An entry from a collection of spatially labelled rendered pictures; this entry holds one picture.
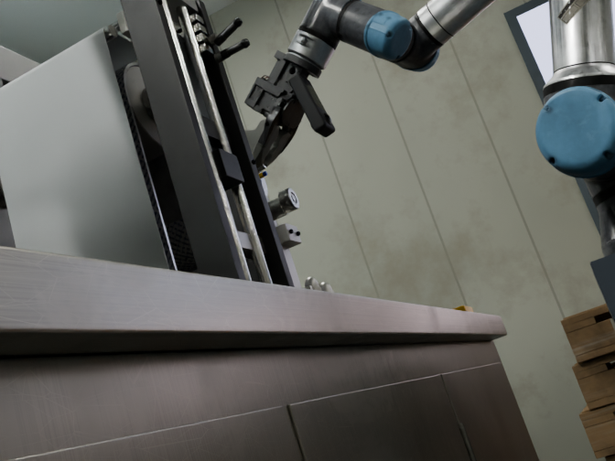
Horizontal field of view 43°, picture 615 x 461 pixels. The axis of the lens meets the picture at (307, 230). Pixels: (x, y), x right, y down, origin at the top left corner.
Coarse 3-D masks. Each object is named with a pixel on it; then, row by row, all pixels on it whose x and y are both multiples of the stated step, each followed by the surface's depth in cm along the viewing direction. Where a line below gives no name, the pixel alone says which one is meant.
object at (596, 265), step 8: (608, 256) 109; (592, 264) 110; (600, 264) 109; (608, 264) 109; (600, 272) 109; (608, 272) 109; (600, 280) 109; (608, 280) 109; (600, 288) 109; (608, 288) 109; (608, 296) 109; (608, 304) 109
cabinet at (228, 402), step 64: (0, 384) 33; (64, 384) 37; (128, 384) 41; (192, 384) 47; (256, 384) 55; (320, 384) 65; (384, 384) 80; (448, 384) 104; (0, 448) 32; (64, 448) 35; (128, 448) 39; (192, 448) 44; (256, 448) 51; (320, 448) 59; (384, 448) 72; (448, 448) 92; (512, 448) 125
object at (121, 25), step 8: (120, 16) 114; (112, 24) 116; (120, 24) 114; (128, 32) 114; (112, 40) 117; (120, 40) 118; (128, 40) 118; (112, 48) 119; (120, 48) 120; (128, 48) 120; (112, 56) 121; (120, 56) 122; (128, 56) 122; (120, 64) 124
